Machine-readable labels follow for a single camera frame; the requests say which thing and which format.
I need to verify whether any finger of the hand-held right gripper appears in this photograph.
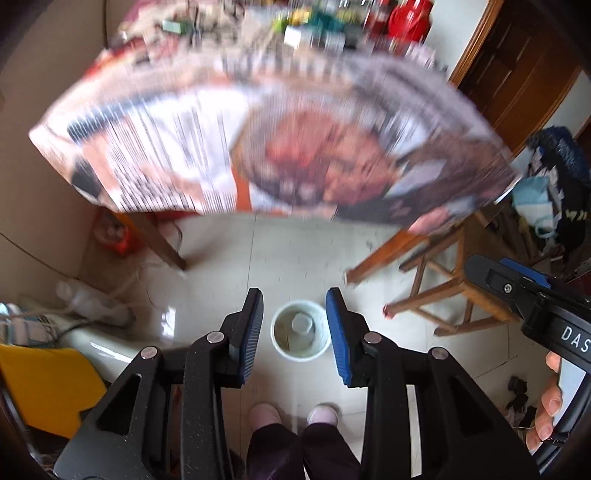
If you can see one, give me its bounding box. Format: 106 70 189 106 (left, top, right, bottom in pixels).
464 254 555 320

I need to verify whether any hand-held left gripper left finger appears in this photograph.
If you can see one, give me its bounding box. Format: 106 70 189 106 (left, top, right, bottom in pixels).
54 287 265 480

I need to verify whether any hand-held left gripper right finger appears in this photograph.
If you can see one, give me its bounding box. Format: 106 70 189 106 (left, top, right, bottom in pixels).
325 286 541 480

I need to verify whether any white plastic bucket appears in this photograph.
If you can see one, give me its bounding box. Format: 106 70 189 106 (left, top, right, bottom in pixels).
270 300 331 361

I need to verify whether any person's right hand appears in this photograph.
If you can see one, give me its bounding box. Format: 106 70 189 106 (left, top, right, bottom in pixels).
525 351 563 454

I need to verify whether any wooden stool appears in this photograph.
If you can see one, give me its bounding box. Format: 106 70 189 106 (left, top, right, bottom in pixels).
383 226 522 337

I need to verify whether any person's right pink slipper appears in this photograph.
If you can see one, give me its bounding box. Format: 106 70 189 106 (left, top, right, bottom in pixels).
307 404 340 426

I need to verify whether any person's pink slipper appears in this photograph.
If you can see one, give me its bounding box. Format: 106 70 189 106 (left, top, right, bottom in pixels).
307 404 340 426
249 402 282 432

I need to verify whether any person's left pink slipper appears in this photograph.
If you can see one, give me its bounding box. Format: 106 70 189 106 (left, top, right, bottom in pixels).
249 402 282 432

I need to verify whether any dark cloth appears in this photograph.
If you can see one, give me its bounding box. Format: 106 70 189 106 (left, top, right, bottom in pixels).
505 376 539 425

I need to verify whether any light blue plastic bag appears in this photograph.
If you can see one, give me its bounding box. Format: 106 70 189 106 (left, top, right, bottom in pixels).
512 178 555 238

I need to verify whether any wooden table leg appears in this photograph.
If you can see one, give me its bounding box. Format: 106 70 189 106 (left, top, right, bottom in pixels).
345 228 426 284
122 212 188 271

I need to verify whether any person's right leg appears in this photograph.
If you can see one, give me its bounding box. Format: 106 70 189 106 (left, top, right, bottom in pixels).
301 421 362 480

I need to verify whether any person's leg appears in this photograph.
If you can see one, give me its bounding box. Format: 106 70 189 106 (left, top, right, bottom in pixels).
247 422 306 480
301 421 362 480

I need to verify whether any person's left leg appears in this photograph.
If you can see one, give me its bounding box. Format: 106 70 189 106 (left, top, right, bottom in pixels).
247 422 306 480

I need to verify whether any dark blue garment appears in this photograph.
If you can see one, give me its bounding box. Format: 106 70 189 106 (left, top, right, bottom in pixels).
529 127 591 278

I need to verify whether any cream plastic container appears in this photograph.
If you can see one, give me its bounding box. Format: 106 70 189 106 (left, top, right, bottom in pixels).
60 323 141 370

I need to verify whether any orange plastic bag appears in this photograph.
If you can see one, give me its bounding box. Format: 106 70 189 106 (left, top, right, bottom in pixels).
95 212 139 254

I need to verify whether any printed tablecloth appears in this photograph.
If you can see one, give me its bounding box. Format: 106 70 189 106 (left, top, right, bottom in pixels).
28 0 520 236

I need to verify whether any wooden door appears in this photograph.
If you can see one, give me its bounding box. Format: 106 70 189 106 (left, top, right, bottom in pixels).
450 0 591 139

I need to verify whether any red plastic jug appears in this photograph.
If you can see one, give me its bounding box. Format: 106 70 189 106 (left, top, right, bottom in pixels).
388 0 432 42

